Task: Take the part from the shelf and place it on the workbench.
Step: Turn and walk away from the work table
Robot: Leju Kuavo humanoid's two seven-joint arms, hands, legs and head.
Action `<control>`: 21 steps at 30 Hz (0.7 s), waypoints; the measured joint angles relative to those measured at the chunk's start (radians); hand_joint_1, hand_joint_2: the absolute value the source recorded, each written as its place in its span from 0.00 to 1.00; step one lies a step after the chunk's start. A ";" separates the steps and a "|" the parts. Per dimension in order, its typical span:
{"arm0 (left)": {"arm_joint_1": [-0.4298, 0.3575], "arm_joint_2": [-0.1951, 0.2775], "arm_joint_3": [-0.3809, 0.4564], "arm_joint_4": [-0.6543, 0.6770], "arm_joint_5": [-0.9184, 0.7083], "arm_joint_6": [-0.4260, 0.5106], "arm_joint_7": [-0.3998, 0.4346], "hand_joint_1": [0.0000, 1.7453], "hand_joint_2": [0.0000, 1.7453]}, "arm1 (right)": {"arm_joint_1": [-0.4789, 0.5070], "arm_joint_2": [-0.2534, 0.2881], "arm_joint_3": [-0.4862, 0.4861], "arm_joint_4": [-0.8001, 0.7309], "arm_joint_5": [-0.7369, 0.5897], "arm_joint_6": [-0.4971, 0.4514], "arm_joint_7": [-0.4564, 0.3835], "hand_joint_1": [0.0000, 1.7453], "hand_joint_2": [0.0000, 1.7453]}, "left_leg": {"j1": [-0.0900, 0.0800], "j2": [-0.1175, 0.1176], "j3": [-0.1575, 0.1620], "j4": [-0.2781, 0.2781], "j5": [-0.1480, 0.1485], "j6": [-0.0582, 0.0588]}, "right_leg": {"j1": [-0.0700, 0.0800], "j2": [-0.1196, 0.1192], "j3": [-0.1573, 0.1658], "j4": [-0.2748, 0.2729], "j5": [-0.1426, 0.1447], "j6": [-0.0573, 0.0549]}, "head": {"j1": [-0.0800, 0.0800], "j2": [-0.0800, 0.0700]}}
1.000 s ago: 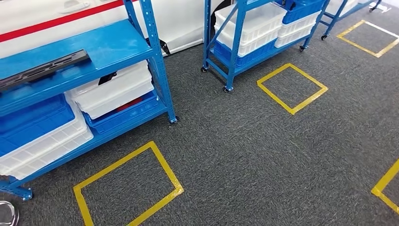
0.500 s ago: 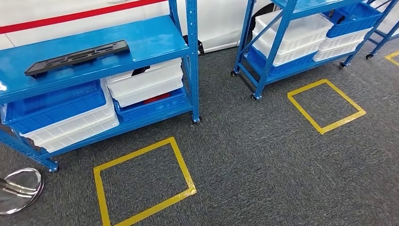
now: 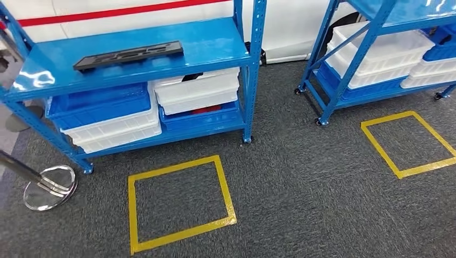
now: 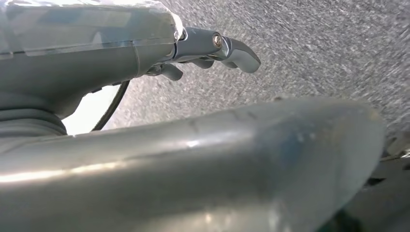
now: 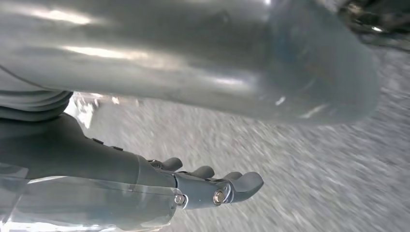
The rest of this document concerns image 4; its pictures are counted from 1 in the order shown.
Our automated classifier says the robot left leg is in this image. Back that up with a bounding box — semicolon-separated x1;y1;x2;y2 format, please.
0;97;387;232

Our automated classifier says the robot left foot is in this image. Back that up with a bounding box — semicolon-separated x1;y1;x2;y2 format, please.
317;130;410;232

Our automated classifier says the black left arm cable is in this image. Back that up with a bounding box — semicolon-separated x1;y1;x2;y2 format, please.
91;80;131;132

